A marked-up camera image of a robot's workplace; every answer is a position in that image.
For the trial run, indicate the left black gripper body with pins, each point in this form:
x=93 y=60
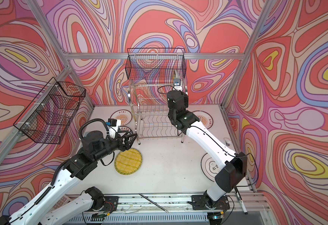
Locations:
x=108 y=147

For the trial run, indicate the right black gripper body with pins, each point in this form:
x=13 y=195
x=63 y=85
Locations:
x=186 y=100

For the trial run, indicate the yellow woven pattern plate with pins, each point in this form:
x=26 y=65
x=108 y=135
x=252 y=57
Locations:
x=128 y=162

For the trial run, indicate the light green flower plate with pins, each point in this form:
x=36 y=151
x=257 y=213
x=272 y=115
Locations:
x=177 y=75

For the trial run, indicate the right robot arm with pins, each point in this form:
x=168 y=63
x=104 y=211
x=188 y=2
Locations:
x=232 y=165

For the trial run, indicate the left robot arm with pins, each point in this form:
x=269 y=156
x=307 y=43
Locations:
x=66 y=176

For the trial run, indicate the silver two-tier dish rack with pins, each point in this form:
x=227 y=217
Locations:
x=149 y=109

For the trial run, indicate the dark green rim plate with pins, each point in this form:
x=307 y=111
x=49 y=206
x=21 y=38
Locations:
x=125 y=130

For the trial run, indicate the orange sunburst plate left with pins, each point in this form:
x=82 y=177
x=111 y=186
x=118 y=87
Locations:
x=123 y=115

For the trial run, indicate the orange sunburst plate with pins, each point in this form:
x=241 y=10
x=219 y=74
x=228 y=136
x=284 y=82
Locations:
x=123 y=115
x=205 y=118

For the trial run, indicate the orange sunburst plate right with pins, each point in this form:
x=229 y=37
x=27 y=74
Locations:
x=205 y=118

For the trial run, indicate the black thin rod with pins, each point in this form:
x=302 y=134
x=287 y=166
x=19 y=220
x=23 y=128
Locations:
x=154 y=203

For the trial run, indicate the small white clip object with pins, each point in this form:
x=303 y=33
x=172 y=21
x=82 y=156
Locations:
x=227 y=141

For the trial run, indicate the white black-rim plate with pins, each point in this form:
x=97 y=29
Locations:
x=209 y=167

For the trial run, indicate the black marker pen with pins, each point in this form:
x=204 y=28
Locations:
x=241 y=201

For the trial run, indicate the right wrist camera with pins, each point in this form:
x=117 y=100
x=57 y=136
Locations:
x=177 y=84

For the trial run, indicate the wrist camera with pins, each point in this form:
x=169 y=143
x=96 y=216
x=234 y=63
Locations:
x=113 y=126
x=177 y=84

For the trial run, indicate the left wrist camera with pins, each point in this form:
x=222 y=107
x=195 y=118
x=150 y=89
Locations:
x=113 y=126

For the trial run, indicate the black wire basket back wall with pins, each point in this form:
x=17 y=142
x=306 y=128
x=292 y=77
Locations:
x=155 y=64

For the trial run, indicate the black wire basket wall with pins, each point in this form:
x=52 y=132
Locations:
x=155 y=64
x=53 y=113

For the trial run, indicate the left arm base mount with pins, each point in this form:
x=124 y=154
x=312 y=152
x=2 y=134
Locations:
x=104 y=204

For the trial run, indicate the black wire basket left wall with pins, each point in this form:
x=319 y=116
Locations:
x=53 y=113

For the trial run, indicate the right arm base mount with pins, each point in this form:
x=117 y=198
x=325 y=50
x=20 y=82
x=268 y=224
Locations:
x=201 y=203

